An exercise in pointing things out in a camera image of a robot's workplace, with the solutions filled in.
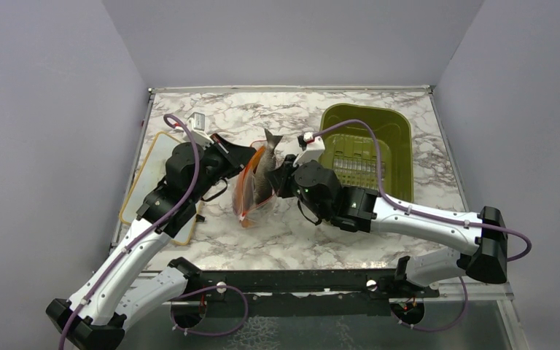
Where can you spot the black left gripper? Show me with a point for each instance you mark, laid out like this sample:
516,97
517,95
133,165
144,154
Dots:
236,156

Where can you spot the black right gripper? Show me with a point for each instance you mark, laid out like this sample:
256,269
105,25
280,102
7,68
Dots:
281,176

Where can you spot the grey toy fish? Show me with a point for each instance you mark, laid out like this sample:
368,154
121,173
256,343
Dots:
262,187

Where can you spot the clear zip top bag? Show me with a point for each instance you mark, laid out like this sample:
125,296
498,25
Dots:
253,198

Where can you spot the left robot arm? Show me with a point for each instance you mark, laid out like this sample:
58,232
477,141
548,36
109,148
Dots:
98,315

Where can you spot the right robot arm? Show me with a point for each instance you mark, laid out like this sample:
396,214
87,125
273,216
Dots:
474,243

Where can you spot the olive green plastic bin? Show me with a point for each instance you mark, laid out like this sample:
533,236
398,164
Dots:
350,151

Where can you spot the white cutting board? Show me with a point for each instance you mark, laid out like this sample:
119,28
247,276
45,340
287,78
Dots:
150,170

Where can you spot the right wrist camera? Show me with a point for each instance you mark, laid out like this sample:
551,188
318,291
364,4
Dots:
312,147

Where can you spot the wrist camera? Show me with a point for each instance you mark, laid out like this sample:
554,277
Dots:
196,123
312,147

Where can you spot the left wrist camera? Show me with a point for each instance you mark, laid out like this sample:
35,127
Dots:
196,123

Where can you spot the black base frame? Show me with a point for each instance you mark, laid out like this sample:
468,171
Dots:
287,293

